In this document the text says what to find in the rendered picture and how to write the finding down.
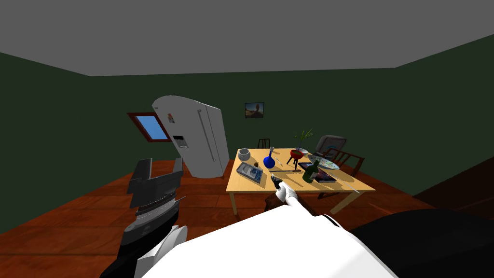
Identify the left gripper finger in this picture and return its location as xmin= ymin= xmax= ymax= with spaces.
xmin=172 ymin=157 xmax=184 ymax=189
xmin=127 ymin=158 xmax=153 ymax=195

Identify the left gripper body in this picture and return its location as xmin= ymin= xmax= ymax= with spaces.
xmin=129 ymin=171 xmax=184 ymax=209

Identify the blue flask vase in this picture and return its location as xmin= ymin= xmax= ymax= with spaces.
xmin=263 ymin=146 xmax=276 ymax=169

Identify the grey blue book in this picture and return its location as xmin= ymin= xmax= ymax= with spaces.
xmin=236 ymin=162 xmax=264 ymax=184

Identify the light wooden table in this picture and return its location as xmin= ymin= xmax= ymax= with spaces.
xmin=225 ymin=148 xmax=376 ymax=216

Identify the red bowl on stand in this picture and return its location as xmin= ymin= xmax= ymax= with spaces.
xmin=286 ymin=149 xmax=305 ymax=171

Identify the green bottle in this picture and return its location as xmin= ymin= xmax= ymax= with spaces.
xmin=302 ymin=160 xmax=321 ymax=184

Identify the white refrigerator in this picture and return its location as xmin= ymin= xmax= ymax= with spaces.
xmin=151 ymin=95 xmax=225 ymax=180

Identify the white pot with green plant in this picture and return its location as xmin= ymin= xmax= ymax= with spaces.
xmin=293 ymin=128 xmax=316 ymax=155

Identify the red framed window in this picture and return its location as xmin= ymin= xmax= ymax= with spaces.
xmin=127 ymin=112 xmax=173 ymax=143

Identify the dark book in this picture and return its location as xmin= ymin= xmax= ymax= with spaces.
xmin=298 ymin=162 xmax=338 ymax=184

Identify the patterned grey plate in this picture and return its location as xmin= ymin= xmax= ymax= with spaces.
xmin=307 ymin=154 xmax=341 ymax=170

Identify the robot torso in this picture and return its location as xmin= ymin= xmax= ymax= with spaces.
xmin=142 ymin=204 xmax=399 ymax=278

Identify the grey armchair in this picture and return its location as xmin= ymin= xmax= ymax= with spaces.
xmin=313 ymin=135 xmax=348 ymax=157

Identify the long silver knife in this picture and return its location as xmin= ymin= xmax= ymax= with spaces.
xmin=329 ymin=173 xmax=361 ymax=194

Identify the brown wooden chair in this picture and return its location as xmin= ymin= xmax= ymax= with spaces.
xmin=322 ymin=148 xmax=366 ymax=178

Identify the dark framed wall picture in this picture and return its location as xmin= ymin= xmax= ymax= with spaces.
xmin=245 ymin=102 xmax=265 ymax=119

